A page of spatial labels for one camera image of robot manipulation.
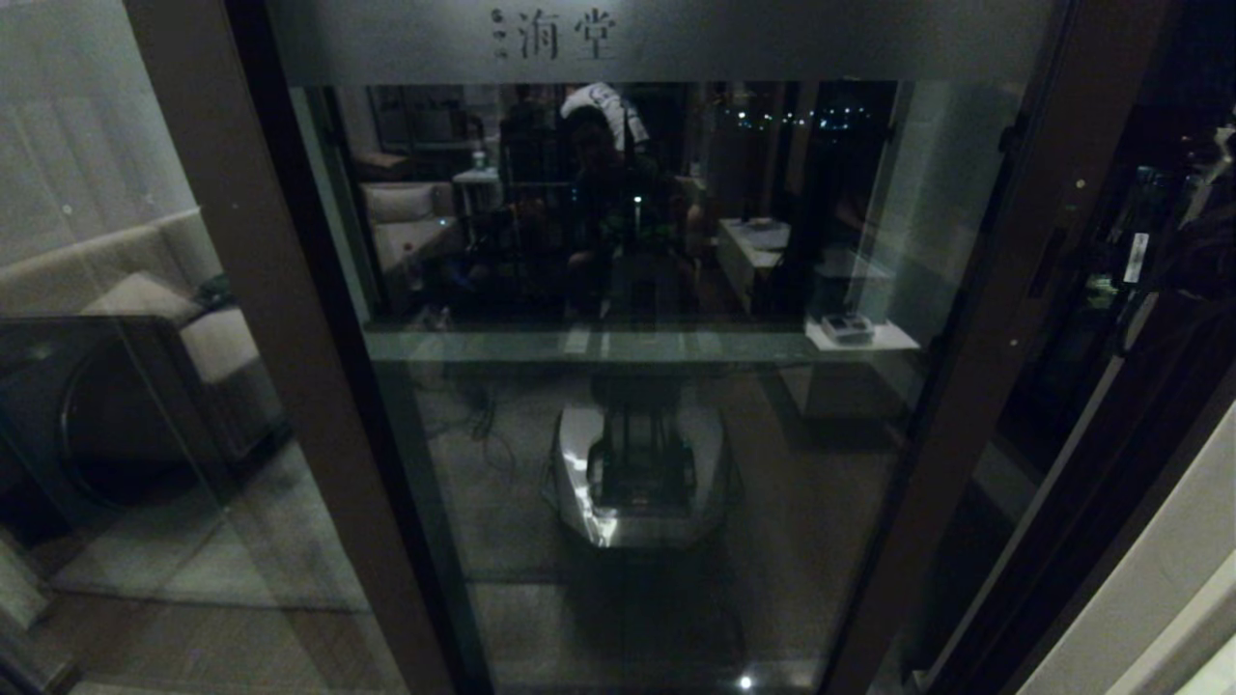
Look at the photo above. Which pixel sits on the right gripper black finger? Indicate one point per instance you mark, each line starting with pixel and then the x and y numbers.
pixel 1112 253
pixel 1112 276

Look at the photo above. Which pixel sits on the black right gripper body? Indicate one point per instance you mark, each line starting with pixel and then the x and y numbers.
pixel 1193 256

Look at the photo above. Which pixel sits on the brown framed sliding glass door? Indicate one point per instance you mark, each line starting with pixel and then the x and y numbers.
pixel 966 434

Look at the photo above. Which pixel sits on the dark framed window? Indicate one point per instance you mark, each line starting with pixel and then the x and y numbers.
pixel 1173 97

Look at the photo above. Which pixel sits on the dark brown door jamb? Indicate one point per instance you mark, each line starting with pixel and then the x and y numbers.
pixel 1110 541

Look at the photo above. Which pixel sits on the brown framed fixed glass door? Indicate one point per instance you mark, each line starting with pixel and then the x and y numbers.
pixel 280 290

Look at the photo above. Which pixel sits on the grey floor rug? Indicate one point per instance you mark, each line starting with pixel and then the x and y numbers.
pixel 241 550

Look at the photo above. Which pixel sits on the grey and beige sofa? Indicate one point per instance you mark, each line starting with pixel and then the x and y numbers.
pixel 145 304

